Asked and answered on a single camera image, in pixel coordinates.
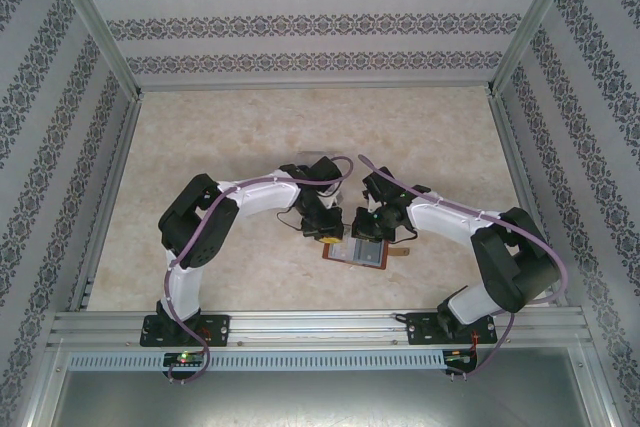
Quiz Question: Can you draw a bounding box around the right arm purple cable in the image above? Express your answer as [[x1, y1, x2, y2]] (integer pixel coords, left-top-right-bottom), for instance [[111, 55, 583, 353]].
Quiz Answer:
[[356, 155, 564, 384]]

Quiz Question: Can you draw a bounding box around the clear acrylic card box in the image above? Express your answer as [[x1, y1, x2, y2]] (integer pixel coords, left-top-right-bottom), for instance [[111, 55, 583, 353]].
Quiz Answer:
[[298, 148, 348, 205]]

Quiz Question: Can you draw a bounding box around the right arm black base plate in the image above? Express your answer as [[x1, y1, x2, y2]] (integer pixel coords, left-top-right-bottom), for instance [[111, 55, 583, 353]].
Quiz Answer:
[[405, 310, 499, 347]]

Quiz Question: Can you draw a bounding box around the grey blue card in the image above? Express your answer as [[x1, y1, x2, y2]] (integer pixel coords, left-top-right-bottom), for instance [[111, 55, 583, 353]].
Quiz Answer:
[[352, 241, 386, 267]]

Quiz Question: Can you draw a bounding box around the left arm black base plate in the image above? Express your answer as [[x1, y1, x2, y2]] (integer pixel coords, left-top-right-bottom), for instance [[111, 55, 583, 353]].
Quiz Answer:
[[139, 314, 232, 348]]

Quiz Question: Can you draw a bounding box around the grey slotted cable duct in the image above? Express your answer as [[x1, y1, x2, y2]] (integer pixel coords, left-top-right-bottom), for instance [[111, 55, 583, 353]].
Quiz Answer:
[[67, 348, 447, 370]]

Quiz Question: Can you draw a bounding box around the aluminium mounting rail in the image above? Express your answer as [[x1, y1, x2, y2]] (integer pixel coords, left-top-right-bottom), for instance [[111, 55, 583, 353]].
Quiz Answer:
[[47, 310, 587, 349]]

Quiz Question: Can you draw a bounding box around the aluminium side rail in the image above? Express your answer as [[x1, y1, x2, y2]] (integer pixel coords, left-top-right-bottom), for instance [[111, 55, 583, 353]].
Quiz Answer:
[[68, 95, 145, 312], [488, 95, 570, 307]]

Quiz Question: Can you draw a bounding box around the aluminium frame post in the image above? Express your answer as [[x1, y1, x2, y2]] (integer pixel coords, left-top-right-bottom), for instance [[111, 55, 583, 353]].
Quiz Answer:
[[485, 0, 587, 98], [39, 0, 145, 99]]

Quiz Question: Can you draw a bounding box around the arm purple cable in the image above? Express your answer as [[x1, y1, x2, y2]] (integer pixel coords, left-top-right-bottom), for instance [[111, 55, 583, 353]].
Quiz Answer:
[[167, 155, 358, 384], [356, 155, 564, 384]]

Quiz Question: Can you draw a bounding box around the left gripper thin black wire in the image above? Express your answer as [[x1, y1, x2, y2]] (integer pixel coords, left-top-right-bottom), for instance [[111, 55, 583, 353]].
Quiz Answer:
[[276, 208, 307, 235]]

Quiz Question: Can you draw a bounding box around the grey metal panel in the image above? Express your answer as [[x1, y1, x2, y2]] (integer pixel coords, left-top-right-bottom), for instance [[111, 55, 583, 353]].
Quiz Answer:
[[49, 369, 604, 427]]

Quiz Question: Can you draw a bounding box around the brown leather card holder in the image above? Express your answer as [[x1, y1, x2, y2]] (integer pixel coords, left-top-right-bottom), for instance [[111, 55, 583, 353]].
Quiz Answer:
[[321, 236, 413, 272]]

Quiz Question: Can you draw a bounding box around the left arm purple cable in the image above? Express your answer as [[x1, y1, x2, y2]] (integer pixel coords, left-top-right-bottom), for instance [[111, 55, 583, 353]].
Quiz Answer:
[[167, 155, 358, 384]]

